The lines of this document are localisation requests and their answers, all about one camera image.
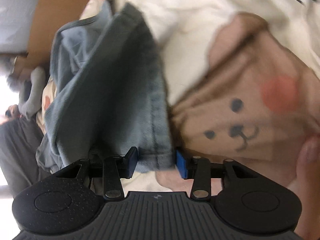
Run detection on blue denim jeans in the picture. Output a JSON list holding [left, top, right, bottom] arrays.
[[36, 2, 174, 172]]

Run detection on person's bare hand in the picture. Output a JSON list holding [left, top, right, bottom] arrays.
[[289, 134, 319, 239]]

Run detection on dark grey folded blanket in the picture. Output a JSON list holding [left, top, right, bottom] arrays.
[[1, 117, 50, 197]]

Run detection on cream bear print bedsheet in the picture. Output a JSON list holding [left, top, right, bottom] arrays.
[[36, 0, 320, 198]]

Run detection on grey neck pillow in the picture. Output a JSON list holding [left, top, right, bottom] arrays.
[[18, 67, 47, 119]]

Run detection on brown cardboard box wall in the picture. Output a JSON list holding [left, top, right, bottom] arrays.
[[25, 0, 89, 68]]

